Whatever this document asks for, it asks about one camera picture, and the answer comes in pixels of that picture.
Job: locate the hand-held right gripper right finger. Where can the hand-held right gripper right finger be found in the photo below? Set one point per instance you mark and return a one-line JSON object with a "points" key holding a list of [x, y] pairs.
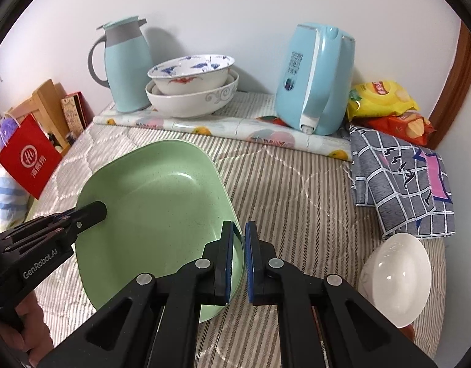
{"points": [[252, 260]]}

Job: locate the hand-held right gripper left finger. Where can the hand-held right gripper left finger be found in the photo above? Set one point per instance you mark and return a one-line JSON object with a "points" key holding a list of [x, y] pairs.
{"points": [[229, 260]]}

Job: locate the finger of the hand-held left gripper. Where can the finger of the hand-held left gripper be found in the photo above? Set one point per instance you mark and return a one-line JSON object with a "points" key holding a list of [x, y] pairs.
{"points": [[91, 212]]}

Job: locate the green square plate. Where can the green square plate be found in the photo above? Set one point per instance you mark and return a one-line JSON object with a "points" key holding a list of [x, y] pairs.
{"points": [[151, 207]]}

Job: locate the plain white bowl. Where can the plain white bowl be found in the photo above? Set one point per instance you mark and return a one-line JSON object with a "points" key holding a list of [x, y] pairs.
{"points": [[392, 276]]}

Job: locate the brown bowl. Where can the brown bowl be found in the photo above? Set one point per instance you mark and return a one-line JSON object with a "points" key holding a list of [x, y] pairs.
{"points": [[410, 332]]}

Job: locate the person's left hand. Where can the person's left hand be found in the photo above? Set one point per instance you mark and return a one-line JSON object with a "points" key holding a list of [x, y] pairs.
{"points": [[30, 322]]}

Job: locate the striped quilt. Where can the striped quilt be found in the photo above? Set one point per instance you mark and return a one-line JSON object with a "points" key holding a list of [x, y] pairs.
{"points": [[296, 207]]}

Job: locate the blue striped cloth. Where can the blue striped cloth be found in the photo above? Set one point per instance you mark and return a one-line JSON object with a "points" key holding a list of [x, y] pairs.
{"points": [[5, 195]]}

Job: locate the red paper bag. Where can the red paper bag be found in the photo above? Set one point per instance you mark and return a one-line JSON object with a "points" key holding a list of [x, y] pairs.
{"points": [[28, 157]]}

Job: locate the purple patterned bag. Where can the purple patterned bag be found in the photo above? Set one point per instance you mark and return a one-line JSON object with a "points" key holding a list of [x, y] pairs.
{"points": [[7, 127]]}

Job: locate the fruit print tablecloth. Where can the fruit print tablecloth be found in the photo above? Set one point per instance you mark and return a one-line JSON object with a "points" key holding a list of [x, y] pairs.
{"points": [[227, 126]]}

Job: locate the large white grey-patterned bowl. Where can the large white grey-patterned bowl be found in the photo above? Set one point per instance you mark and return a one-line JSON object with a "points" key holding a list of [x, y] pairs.
{"points": [[189, 105]]}

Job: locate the light blue thermos jug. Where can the light blue thermos jug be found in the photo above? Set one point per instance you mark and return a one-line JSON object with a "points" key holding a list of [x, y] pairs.
{"points": [[128, 69]]}

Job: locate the blue and red patterned bowl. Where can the blue and red patterned bowl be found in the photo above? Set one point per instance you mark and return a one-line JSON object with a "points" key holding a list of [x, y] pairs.
{"points": [[189, 78]]}

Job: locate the grey checked cloth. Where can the grey checked cloth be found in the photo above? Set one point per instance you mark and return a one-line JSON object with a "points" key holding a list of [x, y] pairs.
{"points": [[396, 176]]}

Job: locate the light blue electric kettle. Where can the light blue electric kettle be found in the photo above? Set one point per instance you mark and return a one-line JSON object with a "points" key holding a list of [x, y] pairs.
{"points": [[300, 84]]}

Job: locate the yellow chip bag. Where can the yellow chip bag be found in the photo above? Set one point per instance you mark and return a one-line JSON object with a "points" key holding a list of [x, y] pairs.
{"points": [[377, 99]]}

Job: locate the red chip bag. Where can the red chip bag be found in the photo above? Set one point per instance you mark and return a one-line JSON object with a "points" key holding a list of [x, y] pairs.
{"points": [[404, 124]]}

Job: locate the wooden door frame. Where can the wooden door frame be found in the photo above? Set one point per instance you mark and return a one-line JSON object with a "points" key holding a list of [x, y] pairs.
{"points": [[461, 73]]}

